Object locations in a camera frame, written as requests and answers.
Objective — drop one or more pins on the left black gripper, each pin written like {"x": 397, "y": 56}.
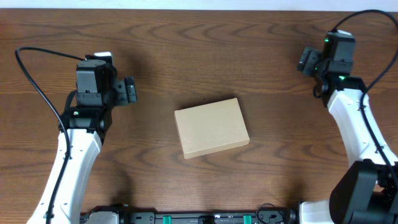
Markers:
{"x": 129, "y": 90}

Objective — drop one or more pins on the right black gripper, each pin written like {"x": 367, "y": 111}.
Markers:
{"x": 308, "y": 61}

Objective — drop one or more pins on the cardboard box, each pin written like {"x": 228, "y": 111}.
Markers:
{"x": 211, "y": 128}

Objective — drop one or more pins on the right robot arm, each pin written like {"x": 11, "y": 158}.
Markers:
{"x": 367, "y": 192}

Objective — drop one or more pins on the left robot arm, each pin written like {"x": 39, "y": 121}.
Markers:
{"x": 85, "y": 121}

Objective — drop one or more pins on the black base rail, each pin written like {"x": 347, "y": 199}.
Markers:
{"x": 123, "y": 214}

